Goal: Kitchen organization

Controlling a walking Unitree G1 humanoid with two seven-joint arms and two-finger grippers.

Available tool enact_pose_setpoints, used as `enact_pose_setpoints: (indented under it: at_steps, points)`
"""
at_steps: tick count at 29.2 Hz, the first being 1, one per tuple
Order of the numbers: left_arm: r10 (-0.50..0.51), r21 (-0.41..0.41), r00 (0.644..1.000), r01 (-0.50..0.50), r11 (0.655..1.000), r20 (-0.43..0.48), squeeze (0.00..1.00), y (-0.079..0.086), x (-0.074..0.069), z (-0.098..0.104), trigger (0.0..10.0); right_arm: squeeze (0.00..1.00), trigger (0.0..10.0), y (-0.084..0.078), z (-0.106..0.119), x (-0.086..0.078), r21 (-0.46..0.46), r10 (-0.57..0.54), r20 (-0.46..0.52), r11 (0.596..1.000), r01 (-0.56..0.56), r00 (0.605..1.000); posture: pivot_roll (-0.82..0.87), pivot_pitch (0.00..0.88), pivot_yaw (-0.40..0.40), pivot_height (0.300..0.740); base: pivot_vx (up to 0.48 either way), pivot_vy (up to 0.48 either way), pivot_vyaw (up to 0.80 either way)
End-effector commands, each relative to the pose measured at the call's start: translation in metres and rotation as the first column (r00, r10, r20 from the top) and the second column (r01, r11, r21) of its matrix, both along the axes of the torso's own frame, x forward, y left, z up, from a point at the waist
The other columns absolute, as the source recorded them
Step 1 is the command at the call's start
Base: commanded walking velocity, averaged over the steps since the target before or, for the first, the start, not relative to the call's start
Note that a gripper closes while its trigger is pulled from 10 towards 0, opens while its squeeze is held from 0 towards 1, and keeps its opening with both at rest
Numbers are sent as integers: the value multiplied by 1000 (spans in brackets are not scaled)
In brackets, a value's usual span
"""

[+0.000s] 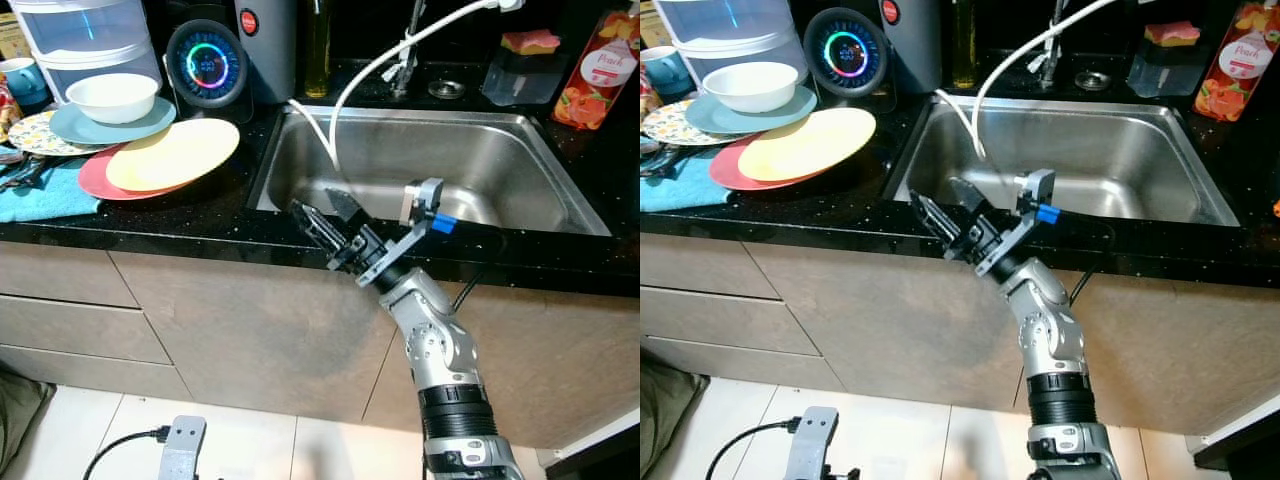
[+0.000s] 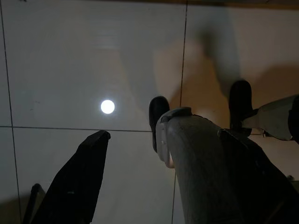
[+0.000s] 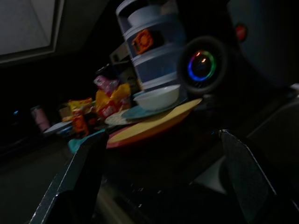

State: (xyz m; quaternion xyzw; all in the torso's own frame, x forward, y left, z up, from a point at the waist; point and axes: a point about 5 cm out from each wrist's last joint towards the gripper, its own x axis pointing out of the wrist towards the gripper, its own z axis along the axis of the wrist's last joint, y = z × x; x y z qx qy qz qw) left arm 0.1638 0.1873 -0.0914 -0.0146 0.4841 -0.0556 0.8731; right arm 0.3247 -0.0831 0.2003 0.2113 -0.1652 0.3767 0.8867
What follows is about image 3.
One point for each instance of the yellow red snack packet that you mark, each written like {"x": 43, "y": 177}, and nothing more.
{"x": 109, "y": 105}

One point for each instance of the beige carton box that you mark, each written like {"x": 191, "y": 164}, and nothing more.
{"x": 118, "y": 56}

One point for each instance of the blue microfibre towel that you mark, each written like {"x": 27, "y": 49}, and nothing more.
{"x": 79, "y": 144}

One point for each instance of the yellow plate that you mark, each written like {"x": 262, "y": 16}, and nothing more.
{"x": 144, "y": 129}

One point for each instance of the brown cardboard box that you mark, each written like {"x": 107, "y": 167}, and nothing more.
{"x": 129, "y": 79}

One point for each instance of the black plastic gadget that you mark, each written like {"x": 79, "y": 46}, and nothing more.
{"x": 102, "y": 70}

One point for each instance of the pink cup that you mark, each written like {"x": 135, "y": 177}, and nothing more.
{"x": 40, "y": 119}

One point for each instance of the orange square fan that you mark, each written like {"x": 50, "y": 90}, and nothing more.
{"x": 142, "y": 42}

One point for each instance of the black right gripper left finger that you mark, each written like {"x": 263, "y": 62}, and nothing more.
{"x": 77, "y": 186}

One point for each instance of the floral print plate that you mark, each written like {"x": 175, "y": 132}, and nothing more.
{"x": 114, "y": 120}

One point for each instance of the grey rice cooker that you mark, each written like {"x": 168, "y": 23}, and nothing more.
{"x": 268, "y": 46}

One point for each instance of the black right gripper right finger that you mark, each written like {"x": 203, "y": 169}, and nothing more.
{"x": 252, "y": 186}

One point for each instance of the translucent stacked food container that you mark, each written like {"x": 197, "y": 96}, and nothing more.
{"x": 158, "y": 70}

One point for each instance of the teal plate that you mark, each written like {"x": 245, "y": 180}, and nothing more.
{"x": 133, "y": 115}

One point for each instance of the white plate blue rim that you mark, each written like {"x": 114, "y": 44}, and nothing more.
{"x": 56, "y": 128}

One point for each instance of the yellow noodle packet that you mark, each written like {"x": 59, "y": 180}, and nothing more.
{"x": 79, "y": 103}

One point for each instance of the pink snack packet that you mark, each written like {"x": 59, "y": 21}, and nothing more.
{"x": 106, "y": 84}

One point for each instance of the orange snack packet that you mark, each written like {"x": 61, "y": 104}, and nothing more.
{"x": 80, "y": 124}

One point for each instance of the white ceramic bowl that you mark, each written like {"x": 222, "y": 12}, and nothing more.
{"x": 158, "y": 99}

